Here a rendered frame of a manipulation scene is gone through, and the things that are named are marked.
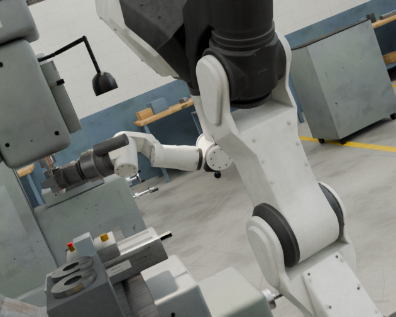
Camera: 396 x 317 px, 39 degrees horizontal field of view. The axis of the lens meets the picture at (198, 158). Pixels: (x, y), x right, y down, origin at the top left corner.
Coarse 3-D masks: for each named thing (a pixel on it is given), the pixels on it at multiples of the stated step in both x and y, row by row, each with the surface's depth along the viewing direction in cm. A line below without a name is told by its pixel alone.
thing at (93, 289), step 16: (96, 256) 121; (64, 272) 114; (80, 272) 109; (96, 272) 110; (48, 288) 112; (64, 288) 104; (80, 288) 103; (96, 288) 102; (112, 288) 111; (48, 304) 102; (64, 304) 100; (80, 304) 101; (96, 304) 102; (112, 304) 103
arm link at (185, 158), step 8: (200, 144) 162; (208, 144) 158; (168, 152) 156; (176, 152) 157; (184, 152) 157; (192, 152) 158; (200, 152) 159; (168, 160) 156; (176, 160) 157; (184, 160) 157; (192, 160) 158; (200, 160) 159; (176, 168) 159; (184, 168) 158; (192, 168) 159; (200, 168) 160; (208, 168) 157
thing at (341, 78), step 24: (360, 24) 574; (312, 48) 559; (336, 48) 567; (360, 48) 576; (312, 72) 568; (336, 72) 569; (360, 72) 577; (384, 72) 586; (312, 96) 588; (336, 96) 570; (360, 96) 579; (384, 96) 588; (312, 120) 609; (336, 120) 572; (360, 120) 580
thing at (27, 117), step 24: (0, 48) 146; (24, 48) 147; (0, 72) 146; (24, 72) 147; (0, 96) 146; (24, 96) 148; (48, 96) 150; (0, 120) 147; (24, 120) 148; (48, 120) 150; (0, 144) 148; (24, 144) 149; (48, 144) 150
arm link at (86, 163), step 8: (88, 152) 156; (80, 160) 155; (88, 160) 154; (64, 168) 156; (72, 168) 155; (80, 168) 156; (88, 168) 154; (56, 176) 154; (64, 176) 155; (72, 176) 155; (80, 176) 156; (88, 176) 155; (96, 176) 155; (64, 184) 155; (72, 184) 157
